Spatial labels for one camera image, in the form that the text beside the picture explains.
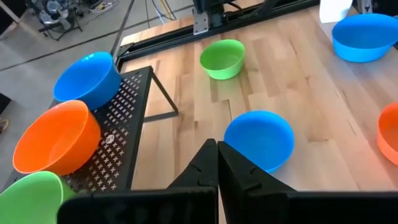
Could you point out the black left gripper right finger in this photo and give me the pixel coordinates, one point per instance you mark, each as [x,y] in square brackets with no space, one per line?
[242,180]

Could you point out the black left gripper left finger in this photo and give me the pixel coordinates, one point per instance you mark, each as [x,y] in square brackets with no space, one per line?
[199,174]

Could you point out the blue plastic mini bowl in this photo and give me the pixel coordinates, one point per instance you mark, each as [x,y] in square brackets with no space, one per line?
[363,37]
[261,137]
[84,77]

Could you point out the green plastic mini bowl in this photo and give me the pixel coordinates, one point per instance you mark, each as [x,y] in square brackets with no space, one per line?
[222,59]
[28,199]

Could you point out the orange plastic mini bowl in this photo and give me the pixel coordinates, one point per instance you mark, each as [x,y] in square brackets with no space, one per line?
[388,133]
[56,140]

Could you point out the black perforated metal shelf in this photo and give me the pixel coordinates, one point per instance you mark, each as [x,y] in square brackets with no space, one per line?
[124,124]

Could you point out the silver mounting plate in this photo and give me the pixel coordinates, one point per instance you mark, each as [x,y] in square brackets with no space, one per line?
[200,25]

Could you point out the small potted green plant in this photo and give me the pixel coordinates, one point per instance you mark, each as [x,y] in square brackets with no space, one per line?
[334,9]

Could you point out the grey equipment on stand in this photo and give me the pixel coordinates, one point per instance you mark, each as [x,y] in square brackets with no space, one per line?
[53,14]

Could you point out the black aluminium frame rail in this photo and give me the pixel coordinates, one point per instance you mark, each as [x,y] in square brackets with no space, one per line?
[174,39]

